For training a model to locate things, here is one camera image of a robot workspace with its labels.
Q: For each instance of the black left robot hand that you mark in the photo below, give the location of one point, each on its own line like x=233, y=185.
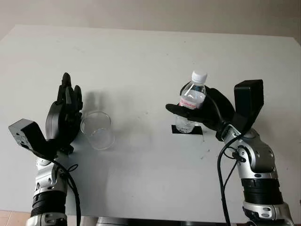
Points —
x=60, y=122

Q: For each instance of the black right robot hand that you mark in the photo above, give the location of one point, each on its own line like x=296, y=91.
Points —
x=211, y=115

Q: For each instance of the clear plastic water bottle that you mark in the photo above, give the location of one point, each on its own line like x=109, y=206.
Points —
x=194, y=94

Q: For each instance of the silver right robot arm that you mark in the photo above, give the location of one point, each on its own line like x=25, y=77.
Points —
x=258, y=176

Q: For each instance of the clear plastic cup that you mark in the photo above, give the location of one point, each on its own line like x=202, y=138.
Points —
x=101, y=134

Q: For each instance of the black tape marker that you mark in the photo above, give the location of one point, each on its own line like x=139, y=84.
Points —
x=198, y=131

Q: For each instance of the dark robot torso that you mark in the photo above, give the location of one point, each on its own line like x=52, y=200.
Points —
x=141, y=222

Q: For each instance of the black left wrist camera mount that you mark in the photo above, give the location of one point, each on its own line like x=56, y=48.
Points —
x=24, y=136

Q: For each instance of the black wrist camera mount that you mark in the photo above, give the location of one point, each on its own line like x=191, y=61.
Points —
x=24, y=136
x=249, y=101

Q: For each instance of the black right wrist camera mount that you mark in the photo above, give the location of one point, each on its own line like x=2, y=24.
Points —
x=249, y=101

